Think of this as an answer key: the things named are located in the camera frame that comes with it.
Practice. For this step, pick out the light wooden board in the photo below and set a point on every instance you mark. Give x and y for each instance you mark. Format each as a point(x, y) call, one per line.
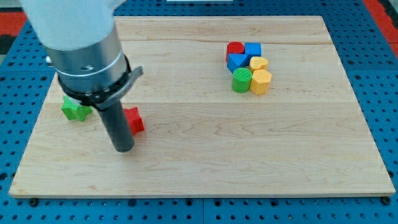
point(306, 137)

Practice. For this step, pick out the green cylinder block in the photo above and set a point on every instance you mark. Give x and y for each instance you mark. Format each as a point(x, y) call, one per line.
point(241, 80)

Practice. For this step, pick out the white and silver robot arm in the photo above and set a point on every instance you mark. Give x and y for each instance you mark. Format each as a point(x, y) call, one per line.
point(81, 40)

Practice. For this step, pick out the yellow heart block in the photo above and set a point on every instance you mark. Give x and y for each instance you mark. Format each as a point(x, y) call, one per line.
point(258, 63)

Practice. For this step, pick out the yellow hexagon block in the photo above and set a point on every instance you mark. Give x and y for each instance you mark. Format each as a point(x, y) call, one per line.
point(260, 81)

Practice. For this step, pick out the blue triangle block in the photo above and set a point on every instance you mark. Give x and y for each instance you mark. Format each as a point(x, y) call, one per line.
point(237, 61)

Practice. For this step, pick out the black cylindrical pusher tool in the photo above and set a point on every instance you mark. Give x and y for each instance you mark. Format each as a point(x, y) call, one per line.
point(115, 122)

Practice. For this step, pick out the black clamp with grey lever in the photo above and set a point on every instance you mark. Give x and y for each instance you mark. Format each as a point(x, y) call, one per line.
point(102, 93)

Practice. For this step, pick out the red cylinder block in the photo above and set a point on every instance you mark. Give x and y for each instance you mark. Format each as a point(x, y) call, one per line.
point(234, 47)

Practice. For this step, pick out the green star block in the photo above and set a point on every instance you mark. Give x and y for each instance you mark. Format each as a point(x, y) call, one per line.
point(74, 111)

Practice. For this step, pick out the blue cube block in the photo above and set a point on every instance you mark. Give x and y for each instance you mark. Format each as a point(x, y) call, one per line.
point(253, 49)

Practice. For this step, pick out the red star block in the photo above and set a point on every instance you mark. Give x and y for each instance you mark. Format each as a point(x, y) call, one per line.
point(134, 120)

